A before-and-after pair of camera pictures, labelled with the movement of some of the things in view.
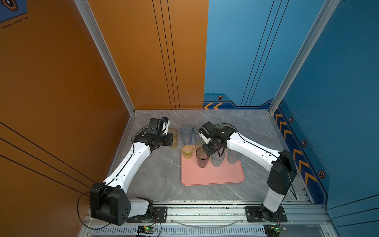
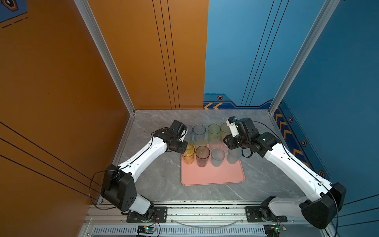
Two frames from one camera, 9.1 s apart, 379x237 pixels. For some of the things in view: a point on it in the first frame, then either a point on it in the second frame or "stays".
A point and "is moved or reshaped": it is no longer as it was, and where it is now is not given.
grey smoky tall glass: [202, 158] stays
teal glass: [233, 156] stays
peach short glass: [199, 143] stays
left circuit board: [147, 229] stays
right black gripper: [206, 149] to [229, 141]
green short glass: [187, 150] to [190, 142]
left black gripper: [170, 137] to [183, 147]
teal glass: [217, 160] stays
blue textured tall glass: [186, 131] stays
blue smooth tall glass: [197, 137] stays
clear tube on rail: [204, 227] stays
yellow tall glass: [175, 135] is moved or reshaped
